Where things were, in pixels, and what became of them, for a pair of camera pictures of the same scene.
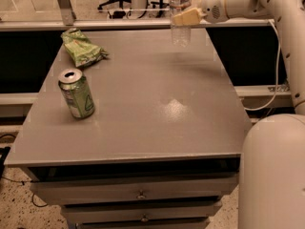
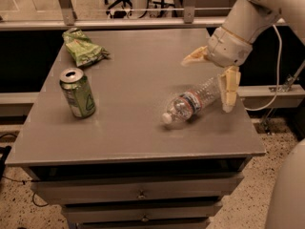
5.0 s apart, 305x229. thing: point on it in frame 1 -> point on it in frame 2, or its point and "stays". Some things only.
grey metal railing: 68,21 stays
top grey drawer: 134,189 stays
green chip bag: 81,49 stays
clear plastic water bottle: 179,0 -> 191,101
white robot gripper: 213,8 -> 228,48
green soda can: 77,93 stays
